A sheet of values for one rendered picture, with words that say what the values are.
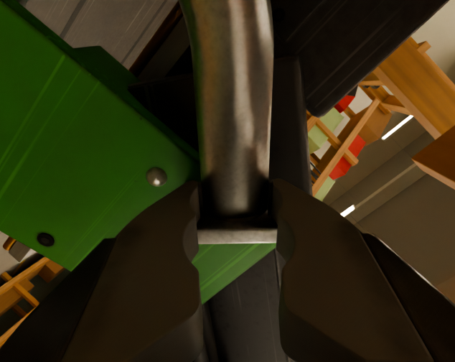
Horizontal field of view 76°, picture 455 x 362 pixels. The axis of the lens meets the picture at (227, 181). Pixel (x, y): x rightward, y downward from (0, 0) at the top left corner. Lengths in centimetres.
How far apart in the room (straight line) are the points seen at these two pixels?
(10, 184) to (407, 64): 90
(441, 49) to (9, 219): 966
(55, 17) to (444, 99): 89
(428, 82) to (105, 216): 89
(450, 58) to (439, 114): 881
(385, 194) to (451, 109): 671
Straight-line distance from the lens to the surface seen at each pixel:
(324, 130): 342
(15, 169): 19
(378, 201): 769
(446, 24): 976
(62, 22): 55
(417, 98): 96
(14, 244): 42
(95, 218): 18
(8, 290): 600
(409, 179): 768
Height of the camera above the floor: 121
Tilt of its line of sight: 4 degrees up
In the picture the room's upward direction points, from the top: 135 degrees clockwise
